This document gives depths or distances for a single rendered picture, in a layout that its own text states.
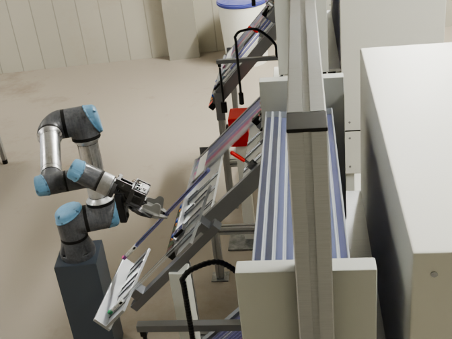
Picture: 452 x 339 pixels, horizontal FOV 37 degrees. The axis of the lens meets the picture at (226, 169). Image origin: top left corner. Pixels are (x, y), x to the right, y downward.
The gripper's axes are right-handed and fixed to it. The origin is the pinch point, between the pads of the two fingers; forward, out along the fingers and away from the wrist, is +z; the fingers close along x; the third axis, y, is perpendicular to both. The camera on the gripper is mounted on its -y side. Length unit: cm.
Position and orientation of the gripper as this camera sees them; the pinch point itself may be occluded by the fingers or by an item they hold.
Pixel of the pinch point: (163, 216)
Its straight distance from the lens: 230.6
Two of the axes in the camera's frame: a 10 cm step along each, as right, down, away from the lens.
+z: 9.0, 4.3, 0.9
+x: 1.5, -4.9, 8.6
